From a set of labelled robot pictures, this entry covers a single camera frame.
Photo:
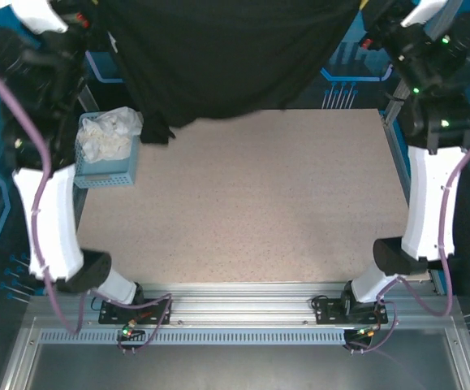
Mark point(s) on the light blue plastic basket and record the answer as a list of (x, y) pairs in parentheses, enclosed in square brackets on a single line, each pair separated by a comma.
[(104, 176)]

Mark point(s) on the black t-shirt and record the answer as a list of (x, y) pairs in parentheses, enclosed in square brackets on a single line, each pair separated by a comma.
[(226, 57)]

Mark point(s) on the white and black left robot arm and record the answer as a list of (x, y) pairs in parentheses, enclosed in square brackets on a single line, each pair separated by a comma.
[(52, 223)]

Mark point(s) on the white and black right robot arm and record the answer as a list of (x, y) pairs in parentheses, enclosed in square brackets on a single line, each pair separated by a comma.
[(429, 203)]

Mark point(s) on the crumpled white t-shirt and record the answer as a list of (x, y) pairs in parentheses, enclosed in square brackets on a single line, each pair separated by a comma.
[(104, 134)]

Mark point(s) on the aluminium mounting beam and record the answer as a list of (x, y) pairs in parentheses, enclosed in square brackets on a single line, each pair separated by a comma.
[(238, 302)]

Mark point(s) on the aluminium left frame post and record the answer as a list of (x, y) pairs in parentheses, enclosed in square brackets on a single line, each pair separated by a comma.
[(90, 106)]

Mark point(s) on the aluminium frame post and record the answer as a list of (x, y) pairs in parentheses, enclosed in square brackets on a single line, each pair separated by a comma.
[(90, 106), (389, 118)]

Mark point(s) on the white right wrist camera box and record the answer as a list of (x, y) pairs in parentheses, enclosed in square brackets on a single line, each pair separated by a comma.
[(423, 11)]

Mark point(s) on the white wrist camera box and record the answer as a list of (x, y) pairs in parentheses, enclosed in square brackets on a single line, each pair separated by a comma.
[(423, 11), (40, 14)]

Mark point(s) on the aluminium right frame post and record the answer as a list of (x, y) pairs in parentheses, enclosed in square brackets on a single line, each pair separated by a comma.
[(389, 118)]

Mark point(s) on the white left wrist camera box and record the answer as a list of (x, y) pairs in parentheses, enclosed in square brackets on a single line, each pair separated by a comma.
[(40, 14)]

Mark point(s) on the blue and silver right table rail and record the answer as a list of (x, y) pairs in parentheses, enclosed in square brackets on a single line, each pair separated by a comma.
[(404, 183)]

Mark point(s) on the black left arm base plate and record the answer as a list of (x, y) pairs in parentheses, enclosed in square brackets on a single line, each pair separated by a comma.
[(112, 313)]

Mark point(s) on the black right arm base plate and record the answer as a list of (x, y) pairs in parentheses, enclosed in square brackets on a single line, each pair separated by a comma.
[(332, 313)]

